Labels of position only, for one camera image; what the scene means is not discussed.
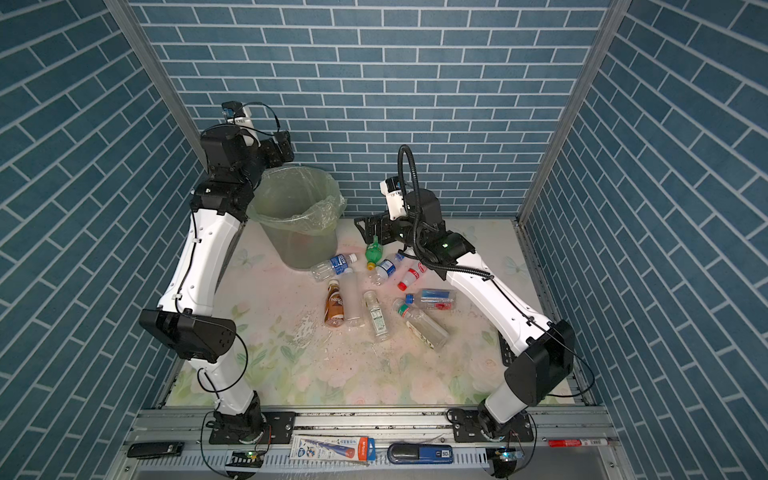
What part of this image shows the red label clear bottle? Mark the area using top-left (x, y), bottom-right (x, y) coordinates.
top-left (398, 262), bottom-right (427, 291)

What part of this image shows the blue red label bottle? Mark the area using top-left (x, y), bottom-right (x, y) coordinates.
top-left (405, 289), bottom-right (456, 311)

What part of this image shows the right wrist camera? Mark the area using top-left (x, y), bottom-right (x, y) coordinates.
top-left (380, 176), bottom-right (407, 221)

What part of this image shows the small blue label bottle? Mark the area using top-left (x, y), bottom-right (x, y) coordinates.
top-left (370, 252), bottom-right (405, 285)

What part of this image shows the black calculator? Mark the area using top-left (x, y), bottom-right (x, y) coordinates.
top-left (498, 333), bottom-right (516, 367)

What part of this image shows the green lined trash bin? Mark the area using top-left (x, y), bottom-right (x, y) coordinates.
top-left (247, 166), bottom-right (347, 270)

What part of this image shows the large clear green cap bottle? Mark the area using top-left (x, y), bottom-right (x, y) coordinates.
top-left (393, 298), bottom-right (450, 350)

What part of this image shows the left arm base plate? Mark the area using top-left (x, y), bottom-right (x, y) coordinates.
top-left (205, 411), bottom-right (296, 445)

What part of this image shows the black remote control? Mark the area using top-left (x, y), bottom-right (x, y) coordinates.
top-left (126, 441), bottom-right (184, 460)

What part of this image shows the blue black device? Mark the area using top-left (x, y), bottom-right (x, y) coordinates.
top-left (387, 442), bottom-right (454, 465)

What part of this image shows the orange brown drink bottle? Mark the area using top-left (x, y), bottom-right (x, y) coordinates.
top-left (324, 279), bottom-right (345, 328)

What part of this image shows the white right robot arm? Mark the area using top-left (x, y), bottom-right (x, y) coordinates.
top-left (356, 145), bottom-right (577, 435)

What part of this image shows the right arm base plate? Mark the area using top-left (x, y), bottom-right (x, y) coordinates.
top-left (445, 408), bottom-right (534, 443)

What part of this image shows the frosted clear bottle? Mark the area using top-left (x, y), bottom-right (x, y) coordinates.
top-left (339, 267), bottom-right (363, 328)

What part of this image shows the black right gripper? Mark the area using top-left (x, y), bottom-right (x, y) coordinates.
top-left (355, 208), bottom-right (427, 252)

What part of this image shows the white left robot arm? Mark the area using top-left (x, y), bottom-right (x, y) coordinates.
top-left (139, 123), bottom-right (294, 427)

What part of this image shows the clear green label bottle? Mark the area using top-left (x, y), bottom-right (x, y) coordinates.
top-left (363, 290), bottom-right (390, 342)

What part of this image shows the blue label water bottle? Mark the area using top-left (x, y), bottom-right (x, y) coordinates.
top-left (311, 253), bottom-right (358, 282)

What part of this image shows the red marker pen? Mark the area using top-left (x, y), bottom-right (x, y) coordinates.
top-left (547, 438), bottom-right (609, 448)

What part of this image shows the green plastic bottle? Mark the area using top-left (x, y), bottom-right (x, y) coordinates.
top-left (365, 235), bottom-right (383, 271)

